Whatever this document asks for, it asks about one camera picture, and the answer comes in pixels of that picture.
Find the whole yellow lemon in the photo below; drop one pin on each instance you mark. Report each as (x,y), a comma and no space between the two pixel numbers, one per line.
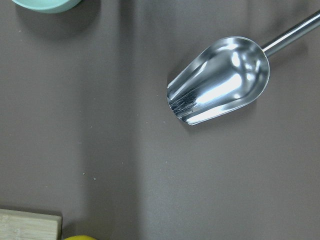
(80,237)

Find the steel scoop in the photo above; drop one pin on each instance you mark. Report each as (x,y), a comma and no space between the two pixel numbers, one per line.
(228,75)

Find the bamboo cutting board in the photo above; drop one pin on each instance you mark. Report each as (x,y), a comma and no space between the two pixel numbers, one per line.
(21,225)

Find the mint green bowl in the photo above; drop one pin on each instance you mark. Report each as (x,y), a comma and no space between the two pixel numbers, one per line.
(47,6)

